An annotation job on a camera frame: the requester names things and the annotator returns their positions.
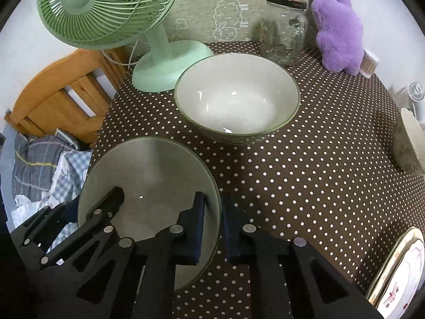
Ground large round yellow floral plate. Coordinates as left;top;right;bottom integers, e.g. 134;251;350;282
365;226;425;306

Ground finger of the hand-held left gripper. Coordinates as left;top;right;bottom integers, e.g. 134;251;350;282
11;200;79;248
39;187;126;270

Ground grey-green ceramic bowl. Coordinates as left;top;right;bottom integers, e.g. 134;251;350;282
174;53;301;145
77;136;222;291
392;107;425;175

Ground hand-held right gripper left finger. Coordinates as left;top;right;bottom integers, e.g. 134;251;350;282
76;191;206;319

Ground cotton swab container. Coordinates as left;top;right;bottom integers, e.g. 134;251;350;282
359;48;380;78

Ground blue checked blanket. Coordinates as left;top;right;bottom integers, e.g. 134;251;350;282
10;149;94;256

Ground white fan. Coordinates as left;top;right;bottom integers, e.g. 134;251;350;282
397;81;425;120

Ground green desk fan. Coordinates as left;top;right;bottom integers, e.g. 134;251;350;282
36;0;215;93

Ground white plate with purple flower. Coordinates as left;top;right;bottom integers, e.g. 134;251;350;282
379;236;425;319

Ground green printed board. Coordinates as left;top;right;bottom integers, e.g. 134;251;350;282
163;0;346;45

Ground scalloped yellow floral plate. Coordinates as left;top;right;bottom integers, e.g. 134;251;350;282
370;230;425;309

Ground grey plaid quilt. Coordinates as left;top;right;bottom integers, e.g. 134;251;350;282
11;128;80;200

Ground glass jar with dark lid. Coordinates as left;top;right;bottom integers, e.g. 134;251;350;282
255;0;309;67

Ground purple plush toy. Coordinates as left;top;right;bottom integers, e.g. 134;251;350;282
310;0;366;74

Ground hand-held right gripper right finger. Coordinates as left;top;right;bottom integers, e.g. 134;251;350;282
222;194;382;319

